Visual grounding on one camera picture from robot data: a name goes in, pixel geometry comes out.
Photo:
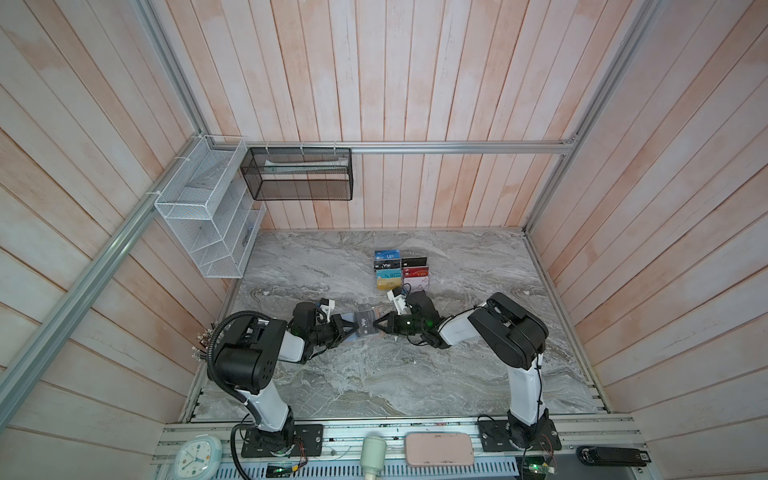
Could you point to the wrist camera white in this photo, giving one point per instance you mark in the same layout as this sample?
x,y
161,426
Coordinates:
x,y
398,298
326,307

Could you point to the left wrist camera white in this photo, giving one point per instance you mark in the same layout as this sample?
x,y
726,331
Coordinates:
x,y
326,307

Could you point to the black credit card right column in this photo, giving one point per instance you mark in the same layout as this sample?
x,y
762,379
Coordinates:
x,y
414,261

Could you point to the white wire mesh shelf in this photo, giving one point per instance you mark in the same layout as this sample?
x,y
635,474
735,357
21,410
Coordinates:
x,y
208,206

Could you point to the black stapler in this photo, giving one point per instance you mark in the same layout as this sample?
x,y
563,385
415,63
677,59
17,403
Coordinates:
x,y
605,456

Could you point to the grey credit card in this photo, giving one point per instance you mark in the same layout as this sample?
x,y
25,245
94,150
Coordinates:
x,y
365,321

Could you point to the pink rectangular case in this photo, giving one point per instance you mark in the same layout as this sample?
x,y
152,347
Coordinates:
x,y
438,449

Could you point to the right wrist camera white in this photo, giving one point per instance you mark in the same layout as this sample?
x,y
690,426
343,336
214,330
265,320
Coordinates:
x,y
398,298

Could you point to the gold credit card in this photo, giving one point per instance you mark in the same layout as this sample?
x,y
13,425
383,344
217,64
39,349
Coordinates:
x,y
387,284

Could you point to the white light bulb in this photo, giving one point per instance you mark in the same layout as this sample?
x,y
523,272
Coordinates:
x,y
372,459

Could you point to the black credit card left column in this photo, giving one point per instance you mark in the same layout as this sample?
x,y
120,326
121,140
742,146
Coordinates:
x,y
387,264

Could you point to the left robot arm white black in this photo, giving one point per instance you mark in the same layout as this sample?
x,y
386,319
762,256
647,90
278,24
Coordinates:
x,y
244,350

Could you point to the white analog clock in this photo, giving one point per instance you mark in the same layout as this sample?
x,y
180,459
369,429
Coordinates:
x,y
198,459

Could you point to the red credit card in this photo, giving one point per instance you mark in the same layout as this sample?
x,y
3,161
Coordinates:
x,y
415,272

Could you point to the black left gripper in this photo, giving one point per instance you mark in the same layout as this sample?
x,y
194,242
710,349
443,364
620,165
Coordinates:
x,y
338,339

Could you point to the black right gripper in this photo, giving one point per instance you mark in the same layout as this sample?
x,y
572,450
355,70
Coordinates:
x,y
388,317

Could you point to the black mesh basket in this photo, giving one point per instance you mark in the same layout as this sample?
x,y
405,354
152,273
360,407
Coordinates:
x,y
299,173

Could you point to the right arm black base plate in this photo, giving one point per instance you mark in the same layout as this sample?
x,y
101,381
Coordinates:
x,y
511,434

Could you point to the black credit card column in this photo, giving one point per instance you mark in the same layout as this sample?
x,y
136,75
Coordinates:
x,y
387,264
414,261

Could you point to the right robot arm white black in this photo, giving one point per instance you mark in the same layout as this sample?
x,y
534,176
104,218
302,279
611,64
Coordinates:
x,y
515,335

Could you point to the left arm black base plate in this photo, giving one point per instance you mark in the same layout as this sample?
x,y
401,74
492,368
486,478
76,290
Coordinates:
x,y
292,441

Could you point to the bundle of coloured pens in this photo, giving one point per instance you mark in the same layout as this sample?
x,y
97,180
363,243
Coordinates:
x,y
203,342

